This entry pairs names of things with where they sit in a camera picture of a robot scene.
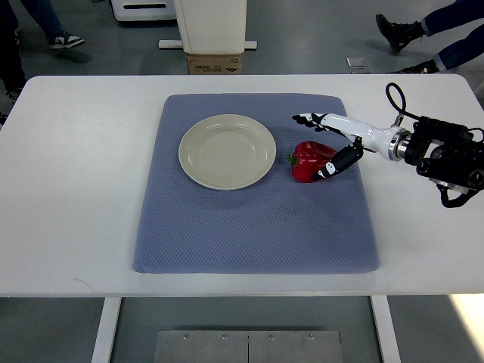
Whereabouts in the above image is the blue jeans leg lower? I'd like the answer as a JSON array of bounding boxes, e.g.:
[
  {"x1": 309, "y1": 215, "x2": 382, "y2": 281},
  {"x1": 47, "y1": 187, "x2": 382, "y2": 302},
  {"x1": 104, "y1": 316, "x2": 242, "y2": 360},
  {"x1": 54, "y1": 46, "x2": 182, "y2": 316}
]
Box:
[{"x1": 433, "y1": 26, "x2": 483, "y2": 71}]

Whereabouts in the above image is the blue jeans leg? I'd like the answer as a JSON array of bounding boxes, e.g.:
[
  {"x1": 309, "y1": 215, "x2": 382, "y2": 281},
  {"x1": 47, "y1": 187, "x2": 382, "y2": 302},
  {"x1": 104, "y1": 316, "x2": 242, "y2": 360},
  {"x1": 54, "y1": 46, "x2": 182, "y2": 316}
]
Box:
[
  {"x1": 433, "y1": 26, "x2": 483, "y2": 71},
  {"x1": 421, "y1": 0, "x2": 483, "y2": 36}
]

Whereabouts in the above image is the cream round plate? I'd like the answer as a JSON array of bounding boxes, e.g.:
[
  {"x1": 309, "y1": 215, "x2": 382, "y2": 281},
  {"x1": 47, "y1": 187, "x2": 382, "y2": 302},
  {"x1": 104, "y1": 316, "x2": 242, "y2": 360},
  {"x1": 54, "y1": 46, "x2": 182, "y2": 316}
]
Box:
[{"x1": 178, "y1": 114, "x2": 277, "y2": 191}]

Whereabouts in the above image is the blue jeans leg upper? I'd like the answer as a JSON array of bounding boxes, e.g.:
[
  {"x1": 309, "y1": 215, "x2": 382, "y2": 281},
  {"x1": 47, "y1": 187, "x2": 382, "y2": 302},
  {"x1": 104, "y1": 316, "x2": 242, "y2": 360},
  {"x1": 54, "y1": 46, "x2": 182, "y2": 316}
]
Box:
[{"x1": 421, "y1": 0, "x2": 483, "y2": 36}]

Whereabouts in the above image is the small grey floor plate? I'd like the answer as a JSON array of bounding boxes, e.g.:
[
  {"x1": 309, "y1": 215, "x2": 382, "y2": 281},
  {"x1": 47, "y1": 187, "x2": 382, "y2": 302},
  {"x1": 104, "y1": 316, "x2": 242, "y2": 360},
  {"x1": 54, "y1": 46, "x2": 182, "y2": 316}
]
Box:
[{"x1": 346, "y1": 57, "x2": 370, "y2": 74}]

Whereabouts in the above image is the white cabinet with slot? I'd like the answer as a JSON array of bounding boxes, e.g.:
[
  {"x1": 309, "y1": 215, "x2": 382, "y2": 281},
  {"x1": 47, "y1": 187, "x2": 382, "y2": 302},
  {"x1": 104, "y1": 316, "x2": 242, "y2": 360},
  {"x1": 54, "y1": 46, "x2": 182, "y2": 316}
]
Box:
[{"x1": 110, "y1": 0, "x2": 176, "y2": 22}]

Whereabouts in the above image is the left white table leg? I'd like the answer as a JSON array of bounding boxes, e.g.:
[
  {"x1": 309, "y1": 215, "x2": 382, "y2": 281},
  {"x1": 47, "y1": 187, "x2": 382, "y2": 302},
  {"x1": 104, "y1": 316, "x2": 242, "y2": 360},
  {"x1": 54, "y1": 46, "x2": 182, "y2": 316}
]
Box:
[{"x1": 91, "y1": 297, "x2": 122, "y2": 363}]

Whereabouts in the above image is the black boot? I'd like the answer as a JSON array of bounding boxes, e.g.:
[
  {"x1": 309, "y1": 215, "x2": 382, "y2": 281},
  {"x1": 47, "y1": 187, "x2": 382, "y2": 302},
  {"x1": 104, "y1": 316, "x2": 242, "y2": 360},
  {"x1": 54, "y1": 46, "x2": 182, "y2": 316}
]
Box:
[
  {"x1": 390, "y1": 60, "x2": 439, "y2": 74},
  {"x1": 375, "y1": 14, "x2": 425, "y2": 54}
]

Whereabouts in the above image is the black boot upper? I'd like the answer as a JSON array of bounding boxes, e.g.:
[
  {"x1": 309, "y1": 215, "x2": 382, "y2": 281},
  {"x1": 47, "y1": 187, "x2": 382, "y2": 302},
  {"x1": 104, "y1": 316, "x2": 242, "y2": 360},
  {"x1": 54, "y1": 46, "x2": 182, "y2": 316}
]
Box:
[{"x1": 375, "y1": 14, "x2": 425, "y2": 54}]

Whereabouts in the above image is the white table leg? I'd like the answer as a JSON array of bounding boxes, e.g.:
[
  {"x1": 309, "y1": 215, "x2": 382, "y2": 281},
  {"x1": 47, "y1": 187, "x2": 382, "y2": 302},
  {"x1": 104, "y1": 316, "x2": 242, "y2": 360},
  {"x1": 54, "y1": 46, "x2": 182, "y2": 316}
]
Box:
[
  {"x1": 91, "y1": 297, "x2": 122, "y2": 363},
  {"x1": 370, "y1": 296, "x2": 401, "y2": 363}
]

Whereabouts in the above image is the white machine base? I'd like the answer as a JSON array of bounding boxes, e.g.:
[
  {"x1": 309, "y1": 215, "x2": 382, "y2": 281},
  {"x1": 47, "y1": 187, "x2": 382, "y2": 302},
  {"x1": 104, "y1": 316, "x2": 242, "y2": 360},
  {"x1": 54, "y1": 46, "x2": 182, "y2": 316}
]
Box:
[{"x1": 158, "y1": 0, "x2": 258, "y2": 54}]

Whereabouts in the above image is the blue quilted mat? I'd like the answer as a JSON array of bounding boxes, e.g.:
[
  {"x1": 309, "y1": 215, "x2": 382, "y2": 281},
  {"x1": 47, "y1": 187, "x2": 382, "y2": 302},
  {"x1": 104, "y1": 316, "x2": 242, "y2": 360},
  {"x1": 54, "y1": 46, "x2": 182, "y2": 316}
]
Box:
[{"x1": 133, "y1": 93, "x2": 380, "y2": 275}]

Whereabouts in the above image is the black boot lower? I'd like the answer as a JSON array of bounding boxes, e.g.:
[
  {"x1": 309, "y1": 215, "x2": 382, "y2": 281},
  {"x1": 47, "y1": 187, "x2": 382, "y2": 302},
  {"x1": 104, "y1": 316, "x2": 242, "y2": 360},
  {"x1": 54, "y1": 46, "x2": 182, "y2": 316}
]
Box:
[{"x1": 390, "y1": 60, "x2": 439, "y2": 74}]

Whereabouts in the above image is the red bell pepper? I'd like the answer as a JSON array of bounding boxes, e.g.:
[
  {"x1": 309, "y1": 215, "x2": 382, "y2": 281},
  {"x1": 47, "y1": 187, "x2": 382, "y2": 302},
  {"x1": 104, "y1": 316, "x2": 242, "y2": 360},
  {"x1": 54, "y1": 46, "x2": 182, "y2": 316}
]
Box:
[{"x1": 286, "y1": 141, "x2": 337, "y2": 183}]

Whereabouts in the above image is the black white sneaker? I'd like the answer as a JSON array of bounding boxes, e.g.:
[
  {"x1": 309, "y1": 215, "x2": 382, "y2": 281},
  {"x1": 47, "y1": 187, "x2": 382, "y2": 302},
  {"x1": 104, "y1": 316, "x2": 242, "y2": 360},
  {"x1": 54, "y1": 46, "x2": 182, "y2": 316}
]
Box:
[{"x1": 48, "y1": 31, "x2": 85, "y2": 50}]

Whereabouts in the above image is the cardboard box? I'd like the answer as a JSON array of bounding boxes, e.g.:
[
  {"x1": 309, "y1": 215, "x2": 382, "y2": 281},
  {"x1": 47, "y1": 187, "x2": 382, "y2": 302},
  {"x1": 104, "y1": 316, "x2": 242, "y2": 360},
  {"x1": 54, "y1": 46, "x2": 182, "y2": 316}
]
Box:
[{"x1": 186, "y1": 54, "x2": 242, "y2": 75}]

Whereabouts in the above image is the dark trouser leg left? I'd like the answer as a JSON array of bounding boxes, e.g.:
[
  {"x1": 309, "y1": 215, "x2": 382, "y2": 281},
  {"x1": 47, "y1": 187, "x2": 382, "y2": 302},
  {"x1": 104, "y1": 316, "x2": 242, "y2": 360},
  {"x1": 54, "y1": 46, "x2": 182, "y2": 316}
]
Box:
[{"x1": 1, "y1": 14, "x2": 26, "y2": 104}]

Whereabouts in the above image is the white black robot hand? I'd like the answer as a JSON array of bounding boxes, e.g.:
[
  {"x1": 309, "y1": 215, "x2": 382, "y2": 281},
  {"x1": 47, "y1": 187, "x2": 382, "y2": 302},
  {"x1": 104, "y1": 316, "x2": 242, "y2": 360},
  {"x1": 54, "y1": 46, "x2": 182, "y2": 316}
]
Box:
[{"x1": 292, "y1": 113, "x2": 411, "y2": 181}]

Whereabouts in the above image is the metal floor plate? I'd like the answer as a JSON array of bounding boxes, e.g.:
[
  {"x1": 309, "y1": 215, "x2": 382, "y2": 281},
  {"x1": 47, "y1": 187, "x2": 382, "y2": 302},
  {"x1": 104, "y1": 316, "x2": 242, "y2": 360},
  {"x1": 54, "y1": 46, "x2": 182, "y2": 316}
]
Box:
[{"x1": 154, "y1": 330, "x2": 343, "y2": 362}]

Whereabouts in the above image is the right white table leg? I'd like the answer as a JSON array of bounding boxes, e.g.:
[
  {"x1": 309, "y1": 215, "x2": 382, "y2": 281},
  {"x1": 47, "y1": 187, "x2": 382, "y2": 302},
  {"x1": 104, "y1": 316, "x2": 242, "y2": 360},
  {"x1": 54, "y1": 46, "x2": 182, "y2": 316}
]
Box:
[{"x1": 370, "y1": 296, "x2": 401, "y2": 363}]

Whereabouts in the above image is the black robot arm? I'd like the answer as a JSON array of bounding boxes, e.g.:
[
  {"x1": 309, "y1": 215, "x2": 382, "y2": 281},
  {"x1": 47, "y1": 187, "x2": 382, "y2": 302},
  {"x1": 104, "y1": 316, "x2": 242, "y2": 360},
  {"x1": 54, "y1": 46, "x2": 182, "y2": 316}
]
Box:
[{"x1": 385, "y1": 82, "x2": 483, "y2": 208}]

